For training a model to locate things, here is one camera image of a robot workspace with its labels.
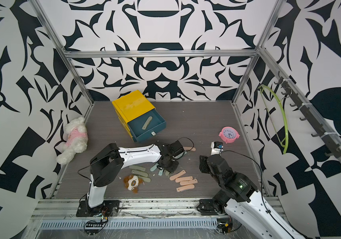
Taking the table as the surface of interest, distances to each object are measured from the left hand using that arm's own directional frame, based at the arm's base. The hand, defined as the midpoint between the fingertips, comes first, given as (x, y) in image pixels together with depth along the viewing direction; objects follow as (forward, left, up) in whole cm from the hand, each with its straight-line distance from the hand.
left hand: (172, 166), depth 87 cm
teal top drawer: (+19, +14, +15) cm, 28 cm away
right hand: (-2, -14, +16) cm, 21 cm away
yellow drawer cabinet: (+23, +22, +26) cm, 41 cm away
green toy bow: (+1, -51, +24) cm, 56 cm away
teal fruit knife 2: (-3, +7, 0) cm, 8 cm away
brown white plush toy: (-9, +22, +2) cm, 24 cm away
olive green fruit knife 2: (-7, +15, 0) cm, 17 cm away
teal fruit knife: (0, +11, 0) cm, 11 cm away
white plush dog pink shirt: (+11, +52, +12) cm, 55 cm away
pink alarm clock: (+19, -38, +2) cm, 43 cm away
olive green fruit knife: (-3, +19, 0) cm, 19 cm away
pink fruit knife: (-7, -6, 0) cm, 9 cm away
